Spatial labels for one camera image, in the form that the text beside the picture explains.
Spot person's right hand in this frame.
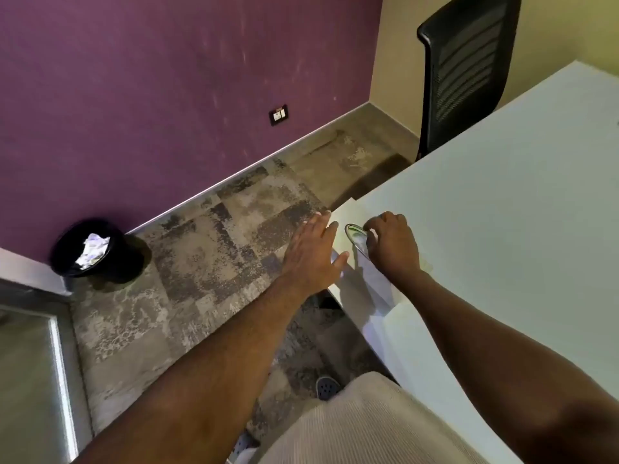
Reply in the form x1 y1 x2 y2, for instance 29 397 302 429
363 211 422 285

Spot person's left hand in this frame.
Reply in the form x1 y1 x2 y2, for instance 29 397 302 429
279 211 350 298

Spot glass door with metal frame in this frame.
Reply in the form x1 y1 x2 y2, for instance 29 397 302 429
0 277 93 464

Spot person's left forearm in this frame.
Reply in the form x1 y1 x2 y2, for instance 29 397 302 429
72 273 320 464

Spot person's right forearm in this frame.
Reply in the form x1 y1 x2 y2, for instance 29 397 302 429
389 267 619 464

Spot silver skirting strip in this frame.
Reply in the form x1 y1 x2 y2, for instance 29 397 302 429
126 101 420 236

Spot grey perforated shoe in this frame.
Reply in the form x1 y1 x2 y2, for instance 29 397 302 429
315 375 343 401
227 432 260 464

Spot beige ribbed shorts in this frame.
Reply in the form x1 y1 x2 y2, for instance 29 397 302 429
259 371 489 464

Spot black waste bin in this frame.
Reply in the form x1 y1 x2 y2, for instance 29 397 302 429
50 218 146 284

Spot black mesh office chair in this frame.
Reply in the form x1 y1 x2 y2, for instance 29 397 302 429
415 0 523 162

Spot crumpled white paper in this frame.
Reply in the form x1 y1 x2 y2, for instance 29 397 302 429
75 233 111 271

